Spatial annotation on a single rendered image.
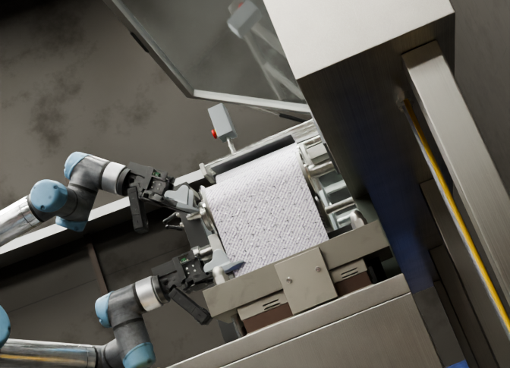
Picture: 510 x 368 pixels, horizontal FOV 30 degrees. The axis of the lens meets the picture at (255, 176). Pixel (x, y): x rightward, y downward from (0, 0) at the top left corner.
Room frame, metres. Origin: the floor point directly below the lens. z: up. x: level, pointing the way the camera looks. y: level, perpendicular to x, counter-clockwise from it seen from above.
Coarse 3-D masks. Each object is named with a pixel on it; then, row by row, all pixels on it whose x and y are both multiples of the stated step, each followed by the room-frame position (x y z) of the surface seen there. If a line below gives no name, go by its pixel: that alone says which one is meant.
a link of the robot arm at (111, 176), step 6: (114, 162) 2.24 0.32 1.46; (108, 168) 2.22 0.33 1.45; (114, 168) 2.22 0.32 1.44; (120, 168) 2.22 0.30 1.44; (108, 174) 2.21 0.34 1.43; (114, 174) 2.21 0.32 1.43; (120, 174) 2.22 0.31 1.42; (102, 180) 2.22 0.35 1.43; (108, 180) 2.22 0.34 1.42; (114, 180) 2.21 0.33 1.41; (102, 186) 2.23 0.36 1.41; (108, 186) 2.23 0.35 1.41; (114, 186) 2.22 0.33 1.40; (114, 192) 2.24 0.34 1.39
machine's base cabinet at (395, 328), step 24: (360, 312) 1.89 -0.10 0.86; (384, 312) 1.89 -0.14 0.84; (408, 312) 1.89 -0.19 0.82; (312, 336) 1.91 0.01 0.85; (336, 336) 1.90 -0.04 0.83; (360, 336) 1.90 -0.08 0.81; (384, 336) 1.89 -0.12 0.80; (408, 336) 1.89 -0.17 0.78; (240, 360) 1.92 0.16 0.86; (264, 360) 1.92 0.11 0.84; (288, 360) 1.91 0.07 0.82; (312, 360) 1.91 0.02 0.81; (336, 360) 1.90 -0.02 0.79; (360, 360) 1.90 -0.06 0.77; (384, 360) 1.89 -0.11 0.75; (408, 360) 1.89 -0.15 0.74; (432, 360) 1.88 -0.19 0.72
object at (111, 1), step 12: (108, 0) 2.28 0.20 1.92; (120, 12) 2.36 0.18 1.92; (132, 24) 2.45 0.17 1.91; (144, 36) 2.56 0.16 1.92; (144, 48) 2.64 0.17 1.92; (156, 60) 2.75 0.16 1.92; (168, 72) 2.86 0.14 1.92; (180, 84) 2.99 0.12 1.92; (192, 96) 3.12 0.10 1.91; (204, 96) 3.11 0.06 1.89; (216, 96) 3.10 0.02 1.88; (252, 108) 3.13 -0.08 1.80; (264, 108) 3.11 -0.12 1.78; (276, 108) 3.09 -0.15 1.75; (288, 108) 3.08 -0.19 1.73; (300, 108) 3.08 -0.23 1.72; (300, 120) 3.11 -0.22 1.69
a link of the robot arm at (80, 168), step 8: (72, 160) 2.22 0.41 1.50; (80, 160) 2.22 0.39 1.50; (88, 160) 2.22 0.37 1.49; (96, 160) 2.23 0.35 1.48; (104, 160) 2.23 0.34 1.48; (72, 168) 2.22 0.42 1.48; (80, 168) 2.22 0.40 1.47; (88, 168) 2.22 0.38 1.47; (96, 168) 2.22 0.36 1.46; (104, 168) 2.22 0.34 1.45; (72, 176) 2.24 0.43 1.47; (80, 176) 2.22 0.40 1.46; (88, 176) 2.22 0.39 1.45; (96, 176) 2.22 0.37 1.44; (80, 184) 2.22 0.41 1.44; (88, 184) 2.23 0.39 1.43; (96, 184) 2.23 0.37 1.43
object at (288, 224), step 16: (304, 192) 2.15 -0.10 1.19; (256, 208) 2.16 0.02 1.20; (272, 208) 2.16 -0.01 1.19; (288, 208) 2.16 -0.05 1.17; (304, 208) 2.15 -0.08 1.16; (224, 224) 2.17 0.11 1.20; (240, 224) 2.17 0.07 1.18; (256, 224) 2.17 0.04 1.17; (272, 224) 2.16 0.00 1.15; (288, 224) 2.16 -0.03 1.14; (304, 224) 2.16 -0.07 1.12; (320, 224) 2.15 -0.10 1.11; (224, 240) 2.17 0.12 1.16; (240, 240) 2.17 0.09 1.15; (256, 240) 2.17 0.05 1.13; (272, 240) 2.16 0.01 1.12; (288, 240) 2.16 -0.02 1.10; (304, 240) 2.16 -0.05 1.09; (320, 240) 2.15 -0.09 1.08; (240, 256) 2.17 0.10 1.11; (256, 256) 2.17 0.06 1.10; (272, 256) 2.17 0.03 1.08; (240, 272) 2.17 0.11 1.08
